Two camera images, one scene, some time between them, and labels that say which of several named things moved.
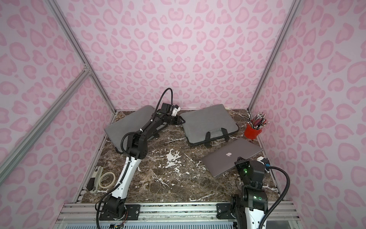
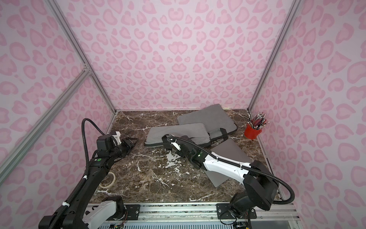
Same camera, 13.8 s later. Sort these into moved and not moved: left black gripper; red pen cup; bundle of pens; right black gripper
Moved: left black gripper; right black gripper
Not moved: red pen cup; bundle of pens
